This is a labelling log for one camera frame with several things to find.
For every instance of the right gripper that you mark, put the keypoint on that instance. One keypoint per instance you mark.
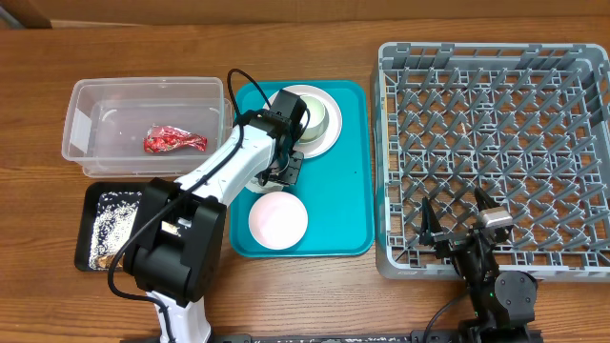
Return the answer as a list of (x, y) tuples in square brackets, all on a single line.
[(457, 239)]

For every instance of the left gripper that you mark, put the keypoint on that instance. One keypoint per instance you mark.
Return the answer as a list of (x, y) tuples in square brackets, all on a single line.
[(292, 174)]

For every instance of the white napkin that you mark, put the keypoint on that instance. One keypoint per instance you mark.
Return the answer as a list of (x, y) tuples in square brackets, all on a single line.
[(255, 187)]

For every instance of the small pink-white bowl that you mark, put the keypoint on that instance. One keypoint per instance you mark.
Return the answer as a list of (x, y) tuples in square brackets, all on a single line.
[(278, 220)]

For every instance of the red foil wrapper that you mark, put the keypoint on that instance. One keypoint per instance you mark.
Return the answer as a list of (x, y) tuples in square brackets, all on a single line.
[(168, 138)]

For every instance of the brown food scrap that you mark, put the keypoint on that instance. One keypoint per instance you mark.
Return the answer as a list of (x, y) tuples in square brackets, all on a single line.
[(103, 262)]

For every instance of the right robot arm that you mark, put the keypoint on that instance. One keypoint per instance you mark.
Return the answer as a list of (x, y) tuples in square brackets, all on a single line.
[(504, 302)]

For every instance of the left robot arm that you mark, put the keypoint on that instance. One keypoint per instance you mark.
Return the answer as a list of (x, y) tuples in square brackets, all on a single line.
[(175, 243)]

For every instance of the grey dishwasher rack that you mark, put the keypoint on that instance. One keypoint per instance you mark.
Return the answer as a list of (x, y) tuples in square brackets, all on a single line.
[(527, 123)]

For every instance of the pale green cup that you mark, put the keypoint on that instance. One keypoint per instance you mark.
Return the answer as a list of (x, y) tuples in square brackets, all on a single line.
[(317, 112)]

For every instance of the grey bowl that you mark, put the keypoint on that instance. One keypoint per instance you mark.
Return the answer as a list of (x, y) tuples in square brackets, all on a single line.
[(319, 135)]

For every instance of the large white plate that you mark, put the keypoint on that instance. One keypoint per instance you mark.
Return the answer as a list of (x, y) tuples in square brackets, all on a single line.
[(325, 127)]

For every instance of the teal serving tray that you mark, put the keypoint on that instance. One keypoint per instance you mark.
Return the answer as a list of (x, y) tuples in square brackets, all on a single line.
[(336, 187)]

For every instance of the clear plastic bin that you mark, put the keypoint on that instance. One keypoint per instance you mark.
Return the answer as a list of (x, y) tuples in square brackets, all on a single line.
[(108, 120)]

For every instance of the white rice pile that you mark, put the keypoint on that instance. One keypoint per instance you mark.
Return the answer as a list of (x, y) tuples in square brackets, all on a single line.
[(113, 223)]

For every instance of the black plastic tray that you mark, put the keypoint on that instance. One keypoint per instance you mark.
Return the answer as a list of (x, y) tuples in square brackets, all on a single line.
[(91, 200)]

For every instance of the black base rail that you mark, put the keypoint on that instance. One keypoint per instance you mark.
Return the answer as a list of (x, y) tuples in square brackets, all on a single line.
[(435, 336)]

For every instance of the cardboard wall panel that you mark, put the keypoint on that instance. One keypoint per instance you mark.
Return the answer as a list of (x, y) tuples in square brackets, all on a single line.
[(42, 13)]

